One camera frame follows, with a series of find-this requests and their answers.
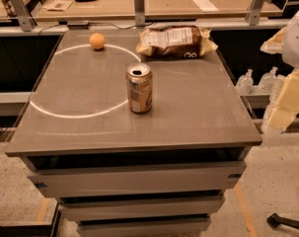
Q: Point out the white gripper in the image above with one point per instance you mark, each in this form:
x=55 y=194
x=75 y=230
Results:
x=296 y=42

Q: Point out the orange soda can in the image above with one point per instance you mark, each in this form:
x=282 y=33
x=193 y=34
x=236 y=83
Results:
x=139 y=83

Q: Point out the clear sanitizer bottle right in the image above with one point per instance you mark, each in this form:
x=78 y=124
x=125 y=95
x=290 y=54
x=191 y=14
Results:
x=267 y=80

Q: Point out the clear sanitizer bottle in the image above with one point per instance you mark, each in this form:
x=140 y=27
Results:
x=245 y=83
x=267 y=80

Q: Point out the clear sanitizer bottle left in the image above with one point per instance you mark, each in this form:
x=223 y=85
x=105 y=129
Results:
x=245 y=83

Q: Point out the white paper slip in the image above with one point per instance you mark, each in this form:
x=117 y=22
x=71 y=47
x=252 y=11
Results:
x=205 y=6

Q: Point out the brown chip bag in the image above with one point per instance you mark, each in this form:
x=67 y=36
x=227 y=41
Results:
x=176 y=41

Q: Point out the black chair base leg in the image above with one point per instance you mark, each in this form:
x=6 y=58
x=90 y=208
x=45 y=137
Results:
x=275 y=220

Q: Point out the grey drawer cabinet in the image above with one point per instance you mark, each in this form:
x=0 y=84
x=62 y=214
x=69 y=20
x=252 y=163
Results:
x=116 y=173

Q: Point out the orange fruit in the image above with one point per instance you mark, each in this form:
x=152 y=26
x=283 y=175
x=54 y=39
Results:
x=97 y=41

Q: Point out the small card on desk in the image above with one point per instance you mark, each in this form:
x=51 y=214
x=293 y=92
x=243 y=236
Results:
x=58 y=5

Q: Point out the metal bracket right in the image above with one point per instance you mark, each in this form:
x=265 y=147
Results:
x=257 y=4

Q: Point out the metal bracket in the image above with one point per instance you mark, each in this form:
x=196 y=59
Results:
x=257 y=4
x=24 y=18
x=139 y=9

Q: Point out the metal bracket middle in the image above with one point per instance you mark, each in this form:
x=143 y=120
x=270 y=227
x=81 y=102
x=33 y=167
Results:
x=139 y=9

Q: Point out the metal bracket left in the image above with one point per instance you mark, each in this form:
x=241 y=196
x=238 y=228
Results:
x=24 y=18

